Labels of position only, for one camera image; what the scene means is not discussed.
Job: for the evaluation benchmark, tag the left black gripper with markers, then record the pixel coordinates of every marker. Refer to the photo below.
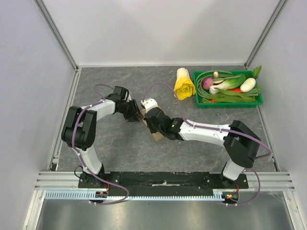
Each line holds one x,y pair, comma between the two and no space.
130,117

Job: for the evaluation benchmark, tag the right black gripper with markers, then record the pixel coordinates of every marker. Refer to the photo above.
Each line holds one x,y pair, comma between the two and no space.
152,120

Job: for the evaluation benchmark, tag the brown cardboard express box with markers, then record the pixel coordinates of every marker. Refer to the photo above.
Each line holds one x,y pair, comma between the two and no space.
157,136

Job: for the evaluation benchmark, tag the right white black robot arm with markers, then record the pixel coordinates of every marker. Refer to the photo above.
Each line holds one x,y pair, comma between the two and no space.
239,141

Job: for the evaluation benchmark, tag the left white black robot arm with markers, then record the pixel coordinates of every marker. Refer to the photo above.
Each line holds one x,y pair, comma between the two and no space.
79,129

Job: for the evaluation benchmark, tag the yellow napa cabbage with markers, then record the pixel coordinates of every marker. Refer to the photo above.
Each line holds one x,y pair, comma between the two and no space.
184,87

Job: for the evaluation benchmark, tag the green plastic tray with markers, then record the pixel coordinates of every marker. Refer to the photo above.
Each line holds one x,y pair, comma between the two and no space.
204,104

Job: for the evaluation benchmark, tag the purple onion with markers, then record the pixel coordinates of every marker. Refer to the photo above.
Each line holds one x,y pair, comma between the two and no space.
207,83

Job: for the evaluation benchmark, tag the brown mushroom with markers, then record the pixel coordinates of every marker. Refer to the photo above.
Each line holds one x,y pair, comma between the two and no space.
216,75

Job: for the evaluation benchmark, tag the orange carrot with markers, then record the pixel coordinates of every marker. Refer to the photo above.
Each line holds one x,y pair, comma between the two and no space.
206,96

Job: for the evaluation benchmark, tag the bok choy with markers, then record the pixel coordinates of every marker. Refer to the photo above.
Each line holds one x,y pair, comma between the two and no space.
228,83

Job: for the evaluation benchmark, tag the white radish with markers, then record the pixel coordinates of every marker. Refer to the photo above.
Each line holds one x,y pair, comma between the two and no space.
248,85

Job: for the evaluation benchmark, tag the green long beans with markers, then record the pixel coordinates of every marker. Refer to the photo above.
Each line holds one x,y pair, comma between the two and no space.
218,86

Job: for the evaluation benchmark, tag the celery leaf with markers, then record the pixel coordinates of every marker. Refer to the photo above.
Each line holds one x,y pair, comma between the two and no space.
256,71

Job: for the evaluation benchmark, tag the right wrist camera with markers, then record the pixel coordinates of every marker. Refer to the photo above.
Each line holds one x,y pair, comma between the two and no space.
149,104

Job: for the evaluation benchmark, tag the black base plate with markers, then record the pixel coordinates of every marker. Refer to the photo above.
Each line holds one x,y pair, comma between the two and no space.
207,179

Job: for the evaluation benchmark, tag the grey slotted cable duct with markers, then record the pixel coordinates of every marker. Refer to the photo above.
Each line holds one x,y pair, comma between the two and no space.
97,195

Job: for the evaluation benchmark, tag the left aluminium frame post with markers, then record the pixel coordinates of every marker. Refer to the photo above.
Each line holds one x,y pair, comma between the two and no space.
55,31

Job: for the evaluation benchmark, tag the aluminium frame post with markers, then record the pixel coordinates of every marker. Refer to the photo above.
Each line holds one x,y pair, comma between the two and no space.
55,31
265,31

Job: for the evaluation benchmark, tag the front aluminium rail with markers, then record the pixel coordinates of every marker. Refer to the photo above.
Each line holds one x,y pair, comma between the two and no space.
269,181

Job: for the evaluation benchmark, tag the right aluminium frame post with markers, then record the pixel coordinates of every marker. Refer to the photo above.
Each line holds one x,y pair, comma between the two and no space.
265,31

